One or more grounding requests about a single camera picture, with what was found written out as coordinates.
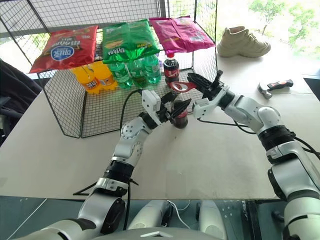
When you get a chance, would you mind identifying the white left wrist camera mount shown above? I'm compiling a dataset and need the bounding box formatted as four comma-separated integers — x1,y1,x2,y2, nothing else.
141,89,161,125

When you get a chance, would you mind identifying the beige sneaker shoe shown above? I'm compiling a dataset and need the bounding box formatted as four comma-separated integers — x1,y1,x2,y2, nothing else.
215,25,272,59

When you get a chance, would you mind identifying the magenta chip bag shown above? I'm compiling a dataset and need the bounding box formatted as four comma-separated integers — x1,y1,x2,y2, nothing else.
148,15,216,54

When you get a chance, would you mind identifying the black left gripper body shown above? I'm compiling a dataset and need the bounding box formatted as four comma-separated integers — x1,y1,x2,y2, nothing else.
156,98,176,124

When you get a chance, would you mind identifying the orange soda plastic bottle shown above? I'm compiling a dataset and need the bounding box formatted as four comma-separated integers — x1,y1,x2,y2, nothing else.
71,64,101,96
93,61,118,91

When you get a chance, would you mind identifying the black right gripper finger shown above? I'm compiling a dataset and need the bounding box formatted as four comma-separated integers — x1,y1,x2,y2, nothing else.
187,72,214,89
195,84,211,94

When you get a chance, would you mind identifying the green chip bag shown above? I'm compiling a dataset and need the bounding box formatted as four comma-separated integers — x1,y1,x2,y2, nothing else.
101,19,161,65

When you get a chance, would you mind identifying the white robot right leg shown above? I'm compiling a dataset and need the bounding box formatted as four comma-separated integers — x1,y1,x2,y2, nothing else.
199,199,228,236

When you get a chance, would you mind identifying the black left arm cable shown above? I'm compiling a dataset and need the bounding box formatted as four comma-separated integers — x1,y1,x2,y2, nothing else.
119,89,144,137

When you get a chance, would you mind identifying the plastic cola bottle red cap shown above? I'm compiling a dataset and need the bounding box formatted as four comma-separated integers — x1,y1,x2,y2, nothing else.
162,50,181,86

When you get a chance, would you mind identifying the thin white cable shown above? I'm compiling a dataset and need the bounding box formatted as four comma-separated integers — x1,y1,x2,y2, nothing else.
166,199,191,230

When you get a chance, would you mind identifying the green soda plastic bottle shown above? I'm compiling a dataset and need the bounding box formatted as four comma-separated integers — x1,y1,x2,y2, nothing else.
144,54,162,85
108,62,134,91
127,58,149,89

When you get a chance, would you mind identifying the white robot leg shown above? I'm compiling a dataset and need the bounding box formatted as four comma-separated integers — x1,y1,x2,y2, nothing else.
199,199,228,236
128,199,174,230

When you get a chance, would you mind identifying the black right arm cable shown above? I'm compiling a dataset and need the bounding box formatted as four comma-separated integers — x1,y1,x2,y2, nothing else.
197,116,320,161

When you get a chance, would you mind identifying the white robot left leg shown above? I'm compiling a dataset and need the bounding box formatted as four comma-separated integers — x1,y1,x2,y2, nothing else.
128,199,174,230

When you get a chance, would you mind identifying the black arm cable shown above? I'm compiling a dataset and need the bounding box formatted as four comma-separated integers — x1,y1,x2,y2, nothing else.
197,116,320,161
119,89,144,137

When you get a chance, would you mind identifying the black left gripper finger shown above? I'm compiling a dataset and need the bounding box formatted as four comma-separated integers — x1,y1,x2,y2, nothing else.
170,98,192,121
160,92,176,104

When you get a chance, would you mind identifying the silver robot torso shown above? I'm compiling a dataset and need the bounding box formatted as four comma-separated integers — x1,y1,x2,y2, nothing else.
23,216,227,240

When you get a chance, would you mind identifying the hammer with black red handle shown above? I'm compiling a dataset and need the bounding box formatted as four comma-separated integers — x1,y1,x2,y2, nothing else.
257,79,294,100

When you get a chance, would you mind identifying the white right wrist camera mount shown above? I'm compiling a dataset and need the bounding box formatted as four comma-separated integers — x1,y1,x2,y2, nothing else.
192,85,231,119

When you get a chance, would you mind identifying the dark office chair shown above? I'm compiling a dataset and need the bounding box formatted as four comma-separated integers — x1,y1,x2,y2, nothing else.
0,58,42,149

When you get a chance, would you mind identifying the glass cola bottle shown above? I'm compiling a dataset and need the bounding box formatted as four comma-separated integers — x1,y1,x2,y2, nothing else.
169,91,189,130

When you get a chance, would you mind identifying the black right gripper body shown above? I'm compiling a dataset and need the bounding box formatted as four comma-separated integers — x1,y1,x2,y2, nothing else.
201,70,230,101

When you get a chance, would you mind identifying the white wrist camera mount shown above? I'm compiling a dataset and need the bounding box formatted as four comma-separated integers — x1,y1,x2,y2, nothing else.
192,85,231,119
141,89,161,125

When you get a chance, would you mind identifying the red chip bag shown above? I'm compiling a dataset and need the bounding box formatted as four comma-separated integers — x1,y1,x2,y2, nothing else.
28,24,99,74

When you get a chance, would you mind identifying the black wire mesh shelf rack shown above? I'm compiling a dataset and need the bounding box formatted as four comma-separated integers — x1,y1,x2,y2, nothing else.
0,0,219,139

